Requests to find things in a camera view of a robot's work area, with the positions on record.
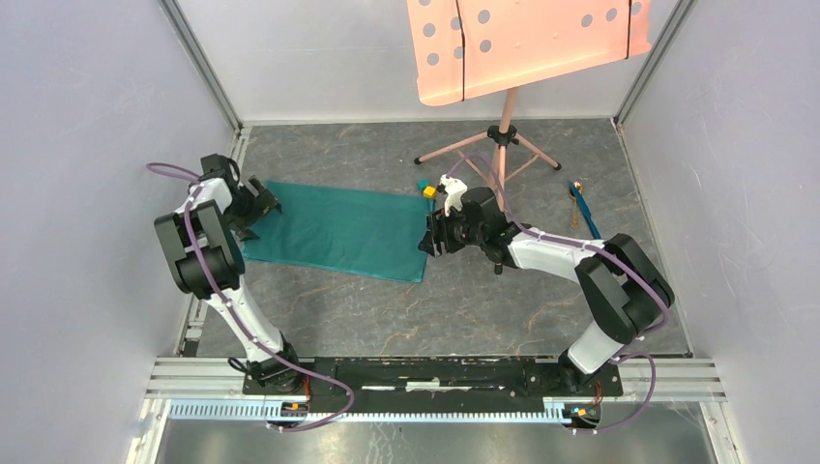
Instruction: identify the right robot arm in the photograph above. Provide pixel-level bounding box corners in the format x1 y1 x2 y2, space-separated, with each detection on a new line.
419 177 675 394

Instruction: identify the teal cloth napkin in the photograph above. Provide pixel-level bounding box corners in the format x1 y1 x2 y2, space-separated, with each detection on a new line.
243 181 429 283

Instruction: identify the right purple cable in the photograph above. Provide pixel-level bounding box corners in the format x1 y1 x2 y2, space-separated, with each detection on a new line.
445 153 672 435

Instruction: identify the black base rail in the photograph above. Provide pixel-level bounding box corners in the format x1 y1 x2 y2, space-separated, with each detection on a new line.
227 357 624 431

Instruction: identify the blue handled utensil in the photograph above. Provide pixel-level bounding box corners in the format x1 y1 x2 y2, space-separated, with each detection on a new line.
578 192 601 240

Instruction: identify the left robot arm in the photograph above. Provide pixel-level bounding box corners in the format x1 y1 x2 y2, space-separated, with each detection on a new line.
146 154 305 394

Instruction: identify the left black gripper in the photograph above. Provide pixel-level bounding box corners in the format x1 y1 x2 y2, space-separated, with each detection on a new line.
223 178 282 243

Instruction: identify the gold spoon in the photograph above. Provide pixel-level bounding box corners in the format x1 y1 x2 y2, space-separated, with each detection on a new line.
569 181 583 230

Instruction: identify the pink music stand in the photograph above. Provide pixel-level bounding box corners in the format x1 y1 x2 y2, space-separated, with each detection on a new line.
406 1 651 188

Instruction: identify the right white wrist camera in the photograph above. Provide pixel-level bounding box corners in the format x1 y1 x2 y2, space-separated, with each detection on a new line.
437 174 469 217

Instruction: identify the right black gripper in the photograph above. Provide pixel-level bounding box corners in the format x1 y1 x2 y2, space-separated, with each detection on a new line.
418 201 485 258

